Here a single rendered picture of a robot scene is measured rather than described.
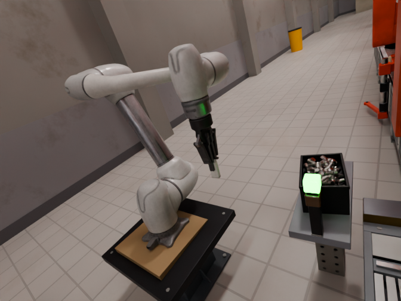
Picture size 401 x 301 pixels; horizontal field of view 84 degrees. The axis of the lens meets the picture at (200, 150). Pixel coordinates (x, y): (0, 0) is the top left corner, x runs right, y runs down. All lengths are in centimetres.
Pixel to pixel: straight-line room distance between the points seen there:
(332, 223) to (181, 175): 66
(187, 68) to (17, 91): 234
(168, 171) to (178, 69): 59
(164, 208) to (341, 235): 66
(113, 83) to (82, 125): 207
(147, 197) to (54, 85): 216
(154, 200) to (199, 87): 54
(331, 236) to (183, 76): 64
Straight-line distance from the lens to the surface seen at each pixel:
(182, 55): 66
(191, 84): 66
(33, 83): 288
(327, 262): 123
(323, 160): 90
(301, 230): 82
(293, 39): 808
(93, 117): 302
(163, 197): 101
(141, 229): 127
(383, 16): 296
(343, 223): 85
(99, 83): 96
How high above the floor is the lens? 106
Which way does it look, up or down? 24 degrees down
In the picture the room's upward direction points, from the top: 19 degrees counter-clockwise
